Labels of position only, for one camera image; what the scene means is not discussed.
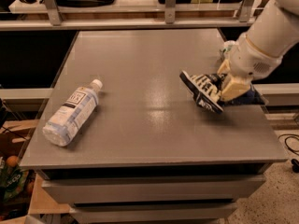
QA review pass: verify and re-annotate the blue Kettle chip bag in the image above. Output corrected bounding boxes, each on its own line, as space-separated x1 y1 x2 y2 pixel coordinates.
178 70 268 115

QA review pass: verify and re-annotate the middle metal shelf bracket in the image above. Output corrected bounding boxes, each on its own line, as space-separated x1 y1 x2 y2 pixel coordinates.
164 0 176 24

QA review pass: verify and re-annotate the right metal shelf bracket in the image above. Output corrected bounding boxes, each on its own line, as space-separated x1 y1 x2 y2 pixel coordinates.
236 0 255 22

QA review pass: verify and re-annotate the orange fruit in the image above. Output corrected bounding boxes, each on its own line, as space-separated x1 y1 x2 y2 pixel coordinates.
6 156 19 167

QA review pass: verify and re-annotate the white green soda can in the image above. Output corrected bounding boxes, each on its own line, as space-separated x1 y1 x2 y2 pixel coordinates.
220 40 238 61

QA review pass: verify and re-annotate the grey drawer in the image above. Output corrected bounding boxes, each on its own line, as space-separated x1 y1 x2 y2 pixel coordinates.
42 175 265 204
70 203 236 223

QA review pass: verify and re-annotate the clear blue-labelled plastic bottle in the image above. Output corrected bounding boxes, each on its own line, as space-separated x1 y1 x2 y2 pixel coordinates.
42 79 103 147

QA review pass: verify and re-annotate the green snack bag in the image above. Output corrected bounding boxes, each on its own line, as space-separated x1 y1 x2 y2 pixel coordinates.
0 160 29 203

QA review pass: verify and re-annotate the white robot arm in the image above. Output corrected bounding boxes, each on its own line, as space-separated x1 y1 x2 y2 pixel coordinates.
190 0 299 112

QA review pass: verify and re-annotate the upper grey drawer front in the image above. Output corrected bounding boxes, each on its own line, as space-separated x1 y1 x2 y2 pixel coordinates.
42 175 265 204

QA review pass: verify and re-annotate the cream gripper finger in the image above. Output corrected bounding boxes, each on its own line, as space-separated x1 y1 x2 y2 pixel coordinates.
191 74 225 92
207 90 221 105

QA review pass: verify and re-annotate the metal shelf bracket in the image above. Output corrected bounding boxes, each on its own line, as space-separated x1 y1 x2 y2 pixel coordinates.
164 0 176 24
236 0 255 22
44 0 62 26

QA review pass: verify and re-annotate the left metal shelf bracket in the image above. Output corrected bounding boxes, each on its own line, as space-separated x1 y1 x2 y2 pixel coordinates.
44 0 62 26

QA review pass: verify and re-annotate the lower grey drawer front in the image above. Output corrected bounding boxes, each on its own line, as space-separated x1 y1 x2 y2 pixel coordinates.
70 203 236 223

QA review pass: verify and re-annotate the black floor cable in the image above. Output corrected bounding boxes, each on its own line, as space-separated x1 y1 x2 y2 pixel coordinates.
278 133 299 174

